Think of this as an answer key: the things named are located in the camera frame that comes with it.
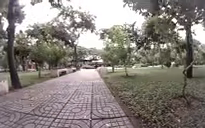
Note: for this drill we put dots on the patterned brick path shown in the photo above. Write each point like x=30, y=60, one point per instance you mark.
x=76, y=103

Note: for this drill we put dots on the dark earth strip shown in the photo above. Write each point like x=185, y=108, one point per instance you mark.
x=123, y=106

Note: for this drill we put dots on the group of trees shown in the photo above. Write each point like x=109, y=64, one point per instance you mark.
x=53, y=50

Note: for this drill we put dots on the grass lawn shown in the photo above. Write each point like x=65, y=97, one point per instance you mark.
x=30, y=77
x=160, y=93

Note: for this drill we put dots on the large dark-trunk tree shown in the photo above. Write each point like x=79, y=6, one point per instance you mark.
x=12, y=66
x=189, y=56

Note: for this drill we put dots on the pale low concrete wall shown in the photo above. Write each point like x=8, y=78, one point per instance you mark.
x=60, y=71

